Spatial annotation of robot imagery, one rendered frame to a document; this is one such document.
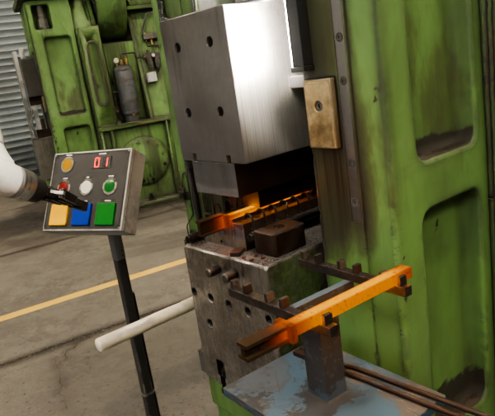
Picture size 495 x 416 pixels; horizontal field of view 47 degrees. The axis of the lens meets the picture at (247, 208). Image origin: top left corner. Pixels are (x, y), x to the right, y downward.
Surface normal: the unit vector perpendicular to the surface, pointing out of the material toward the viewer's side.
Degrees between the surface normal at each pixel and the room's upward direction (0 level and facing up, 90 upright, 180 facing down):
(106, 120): 90
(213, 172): 90
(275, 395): 0
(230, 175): 90
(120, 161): 60
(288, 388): 0
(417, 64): 89
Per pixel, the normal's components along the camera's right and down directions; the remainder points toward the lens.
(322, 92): -0.76, 0.26
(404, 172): 0.63, 0.08
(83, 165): -0.43, -0.23
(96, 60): 0.39, 0.18
